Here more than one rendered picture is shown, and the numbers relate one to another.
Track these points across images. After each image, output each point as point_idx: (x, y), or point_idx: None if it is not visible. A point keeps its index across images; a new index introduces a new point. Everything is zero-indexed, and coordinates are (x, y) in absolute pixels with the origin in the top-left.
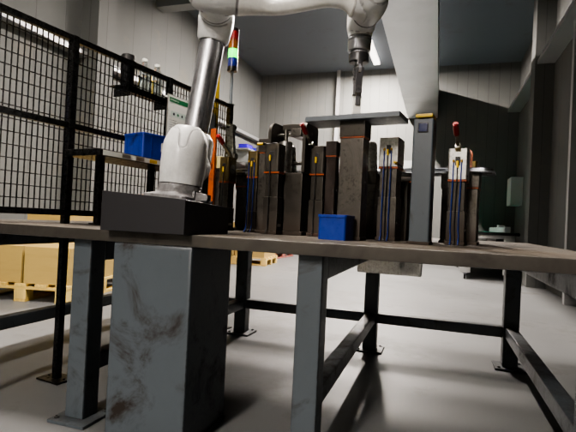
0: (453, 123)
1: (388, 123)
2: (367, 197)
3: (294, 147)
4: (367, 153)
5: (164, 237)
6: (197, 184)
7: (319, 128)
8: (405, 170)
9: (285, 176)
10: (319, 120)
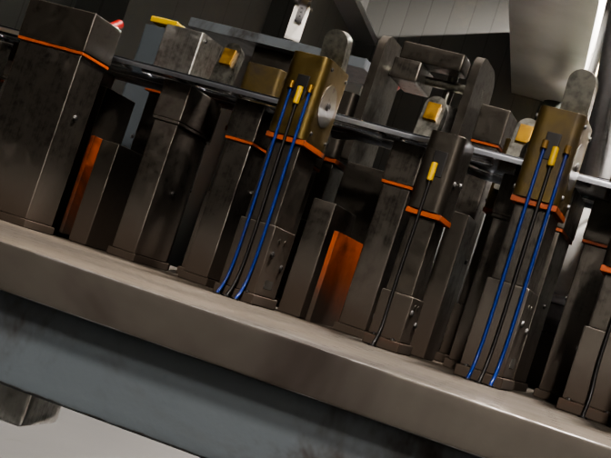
0: (123, 24)
1: (223, 36)
2: (197, 172)
3: (429, 98)
4: None
5: None
6: None
7: (362, 69)
8: (139, 82)
9: None
10: (355, 82)
